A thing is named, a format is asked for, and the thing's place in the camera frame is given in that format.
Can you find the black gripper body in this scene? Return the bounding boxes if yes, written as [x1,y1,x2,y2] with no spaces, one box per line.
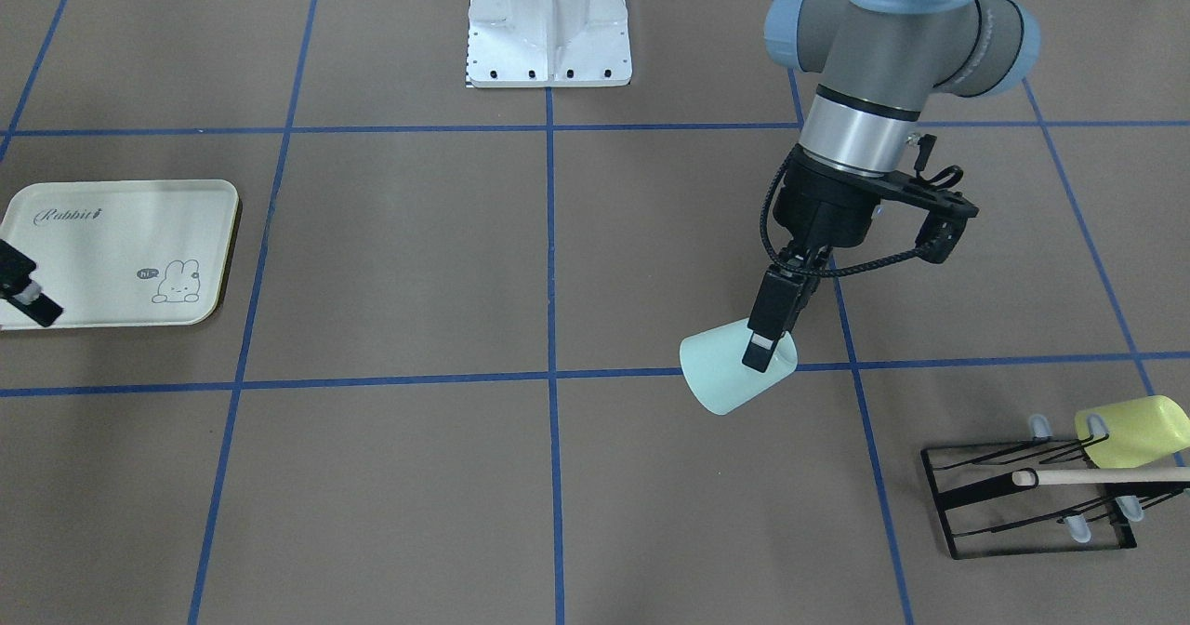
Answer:
[774,146,884,277]

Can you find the light green plastic cup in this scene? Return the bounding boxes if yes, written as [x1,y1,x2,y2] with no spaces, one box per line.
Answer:
[679,319,798,415]

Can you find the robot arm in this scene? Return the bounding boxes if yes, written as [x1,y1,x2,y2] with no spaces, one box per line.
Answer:
[741,0,1040,371]

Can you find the white rabbit print tray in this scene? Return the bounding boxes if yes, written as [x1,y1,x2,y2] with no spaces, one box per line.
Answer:
[4,179,242,329]

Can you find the yellow plastic cup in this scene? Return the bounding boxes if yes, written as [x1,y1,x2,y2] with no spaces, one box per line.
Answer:
[1075,395,1189,469]

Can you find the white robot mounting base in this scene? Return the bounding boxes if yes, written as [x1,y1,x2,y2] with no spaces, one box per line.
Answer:
[465,0,633,88]

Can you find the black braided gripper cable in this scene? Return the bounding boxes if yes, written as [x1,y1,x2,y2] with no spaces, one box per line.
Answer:
[760,146,940,280]

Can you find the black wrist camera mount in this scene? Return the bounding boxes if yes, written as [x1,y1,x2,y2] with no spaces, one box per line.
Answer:
[884,132,979,264]

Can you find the black wire cup rack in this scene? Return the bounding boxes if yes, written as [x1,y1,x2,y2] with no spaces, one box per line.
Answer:
[919,413,1186,560]

